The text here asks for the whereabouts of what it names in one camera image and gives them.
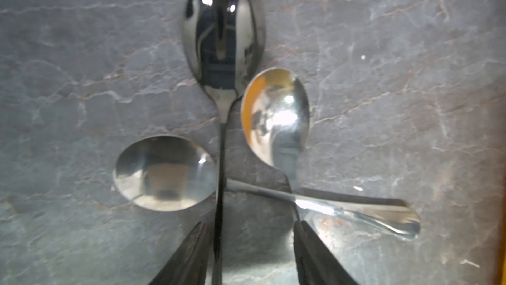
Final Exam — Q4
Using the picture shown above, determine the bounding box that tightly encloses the plain silver spoon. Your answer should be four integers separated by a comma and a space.
113, 136, 421, 240

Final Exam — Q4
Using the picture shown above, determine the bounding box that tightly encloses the yellow storage box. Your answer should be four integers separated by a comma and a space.
495, 208, 505, 285

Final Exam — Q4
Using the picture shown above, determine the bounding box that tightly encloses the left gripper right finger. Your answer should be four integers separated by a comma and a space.
293, 220, 358, 285

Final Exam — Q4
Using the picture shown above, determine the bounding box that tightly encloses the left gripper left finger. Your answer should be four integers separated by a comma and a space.
149, 222, 213, 285

